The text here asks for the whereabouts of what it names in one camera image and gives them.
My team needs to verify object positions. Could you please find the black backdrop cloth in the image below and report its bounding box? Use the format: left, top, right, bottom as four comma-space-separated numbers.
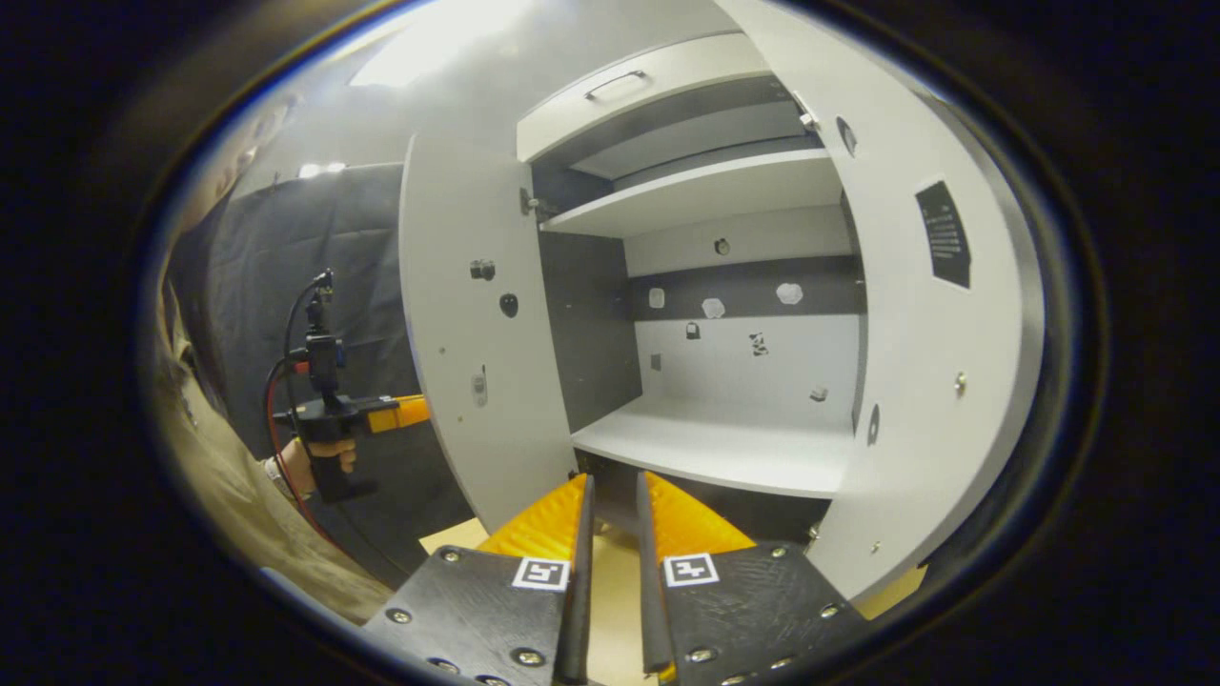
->
205, 162, 478, 592

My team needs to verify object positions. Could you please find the person's beige clothed body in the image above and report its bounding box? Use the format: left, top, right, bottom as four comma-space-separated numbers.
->
143, 95, 394, 627

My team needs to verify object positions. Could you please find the dark drawer handle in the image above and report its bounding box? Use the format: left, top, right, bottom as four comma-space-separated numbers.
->
583, 69, 649, 102

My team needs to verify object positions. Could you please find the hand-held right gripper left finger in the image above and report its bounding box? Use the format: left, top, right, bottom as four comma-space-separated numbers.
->
360, 473, 598, 686

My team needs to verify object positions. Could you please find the white cabinet door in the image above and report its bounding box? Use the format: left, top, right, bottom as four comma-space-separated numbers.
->
398, 131, 584, 536
713, 0, 1047, 603

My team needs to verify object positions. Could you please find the grey double-door shoe cabinet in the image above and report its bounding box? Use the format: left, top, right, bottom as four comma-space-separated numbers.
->
515, 33, 870, 549

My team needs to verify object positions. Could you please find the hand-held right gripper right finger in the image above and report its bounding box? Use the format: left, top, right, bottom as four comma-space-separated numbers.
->
638, 471, 871, 686

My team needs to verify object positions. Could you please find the black cable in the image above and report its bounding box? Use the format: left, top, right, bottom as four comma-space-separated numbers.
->
283, 270, 335, 430

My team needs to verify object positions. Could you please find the white cabinet shelf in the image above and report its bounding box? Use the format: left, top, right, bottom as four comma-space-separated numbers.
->
570, 393, 859, 501
539, 148, 846, 239

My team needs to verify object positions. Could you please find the red cable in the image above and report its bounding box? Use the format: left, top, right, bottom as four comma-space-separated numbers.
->
264, 357, 335, 544

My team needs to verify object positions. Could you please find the white cabinet drawer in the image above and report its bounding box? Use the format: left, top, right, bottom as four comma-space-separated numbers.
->
515, 33, 775, 165

